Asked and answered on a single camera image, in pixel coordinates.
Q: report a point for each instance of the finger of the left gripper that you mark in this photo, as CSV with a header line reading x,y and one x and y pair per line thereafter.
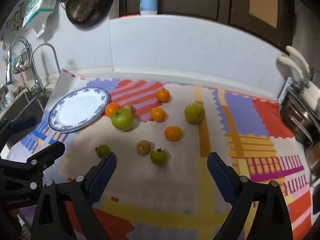
x,y
8,128
46,157

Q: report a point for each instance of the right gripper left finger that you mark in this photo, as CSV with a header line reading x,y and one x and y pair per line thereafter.
x,y
51,219

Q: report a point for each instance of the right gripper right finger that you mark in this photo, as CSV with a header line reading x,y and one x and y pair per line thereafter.
x,y
271,220

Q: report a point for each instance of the small green fruit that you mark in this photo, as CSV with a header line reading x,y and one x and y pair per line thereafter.
x,y
102,150

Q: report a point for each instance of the large green apple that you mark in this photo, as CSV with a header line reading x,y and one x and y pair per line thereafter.
x,y
122,119

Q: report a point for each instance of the brown kiwi fruit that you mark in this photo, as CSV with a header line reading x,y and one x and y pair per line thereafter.
x,y
143,147

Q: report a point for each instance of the green tomato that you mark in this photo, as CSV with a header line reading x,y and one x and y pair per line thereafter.
x,y
158,157

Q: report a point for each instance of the orange tangerine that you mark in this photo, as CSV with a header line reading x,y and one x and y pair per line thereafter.
x,y
173,133
158,114

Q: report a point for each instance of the yellow-green apple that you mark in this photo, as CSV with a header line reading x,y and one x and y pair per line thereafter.
x,y
194,113

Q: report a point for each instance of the kitchen sink basin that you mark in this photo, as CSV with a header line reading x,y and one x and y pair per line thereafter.
x,y
27,105

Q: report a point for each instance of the chrome kitchen faucet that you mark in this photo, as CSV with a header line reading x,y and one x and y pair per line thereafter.
x,y
9,75

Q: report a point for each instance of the blue white porcelain plate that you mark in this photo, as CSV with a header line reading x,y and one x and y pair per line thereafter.
x,y
78,109

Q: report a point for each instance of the small brownish pear fruit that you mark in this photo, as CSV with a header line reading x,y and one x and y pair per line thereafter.
x,y
129,107

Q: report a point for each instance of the stainless steel pot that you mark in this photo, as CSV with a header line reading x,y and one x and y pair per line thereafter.
x,y
299,119

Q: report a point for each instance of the colourful patterned table mat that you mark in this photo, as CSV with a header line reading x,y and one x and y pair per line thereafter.
x,y
178,200

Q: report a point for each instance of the white teal paper package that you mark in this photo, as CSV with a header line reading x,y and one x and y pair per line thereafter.
x,y
37,12

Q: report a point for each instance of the orange with stem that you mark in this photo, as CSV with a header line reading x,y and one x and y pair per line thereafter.
x,y
163,95

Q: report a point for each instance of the white knife block holder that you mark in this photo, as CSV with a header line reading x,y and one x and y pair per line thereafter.
x,y
307,92

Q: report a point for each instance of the black hanging pan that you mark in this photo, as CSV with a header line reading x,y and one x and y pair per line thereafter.
x,y
97,15

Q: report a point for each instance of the dark wooden cabinet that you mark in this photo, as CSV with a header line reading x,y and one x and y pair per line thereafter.
x,y
269,20

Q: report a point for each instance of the wire sink rack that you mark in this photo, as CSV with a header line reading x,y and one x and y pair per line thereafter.
x,y
20,62

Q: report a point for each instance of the cream knife handle lower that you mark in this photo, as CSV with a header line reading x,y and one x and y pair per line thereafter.
x,y
290,63

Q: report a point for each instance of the cream knife handle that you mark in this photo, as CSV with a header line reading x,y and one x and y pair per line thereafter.
x,y
290,63
300,57

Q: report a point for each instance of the cream knife handle upper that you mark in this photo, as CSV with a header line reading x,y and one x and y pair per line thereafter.
x,y
300,57

